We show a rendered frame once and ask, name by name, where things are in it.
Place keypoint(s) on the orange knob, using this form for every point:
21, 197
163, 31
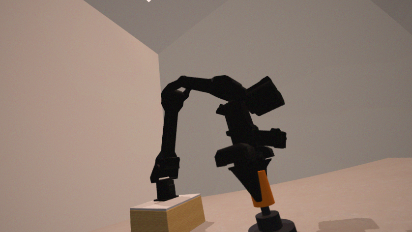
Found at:
267, 197

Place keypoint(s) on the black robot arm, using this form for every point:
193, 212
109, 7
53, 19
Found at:
260, 98

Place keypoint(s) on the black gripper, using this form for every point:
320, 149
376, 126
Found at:
247, 160

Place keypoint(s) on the dark grey round pedestal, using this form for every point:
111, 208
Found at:
270, 221

